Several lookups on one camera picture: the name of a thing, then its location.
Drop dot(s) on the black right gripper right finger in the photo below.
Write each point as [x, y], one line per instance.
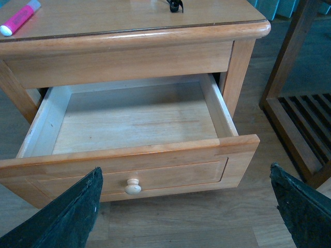
[305, 211]

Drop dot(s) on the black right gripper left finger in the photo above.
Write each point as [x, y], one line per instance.
[66, 221]

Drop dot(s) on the round wooden drawer knob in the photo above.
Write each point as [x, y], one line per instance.
[132, 187]

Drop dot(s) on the wooden drawer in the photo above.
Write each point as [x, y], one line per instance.
[174, 134]

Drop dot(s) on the pink marker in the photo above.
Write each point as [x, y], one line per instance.
[14, 23]

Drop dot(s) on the dark wooden slatted rack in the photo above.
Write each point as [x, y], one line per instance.
[302, 121]

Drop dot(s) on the wooden nightstand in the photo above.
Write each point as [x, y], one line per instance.
[79, 42]

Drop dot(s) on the light blue pleated curtain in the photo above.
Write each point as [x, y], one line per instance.
[285, 8]

